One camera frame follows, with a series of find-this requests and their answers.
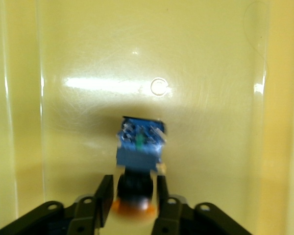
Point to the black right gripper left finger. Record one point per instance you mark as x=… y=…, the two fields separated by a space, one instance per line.
x=88 y=215

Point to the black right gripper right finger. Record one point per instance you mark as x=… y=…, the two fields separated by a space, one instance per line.
x=176 y=215

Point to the yellow push button switch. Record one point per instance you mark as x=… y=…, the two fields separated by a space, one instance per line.
x=139 y=151

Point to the yellow plastic tray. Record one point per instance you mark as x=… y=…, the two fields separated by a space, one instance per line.
x=147 y=61

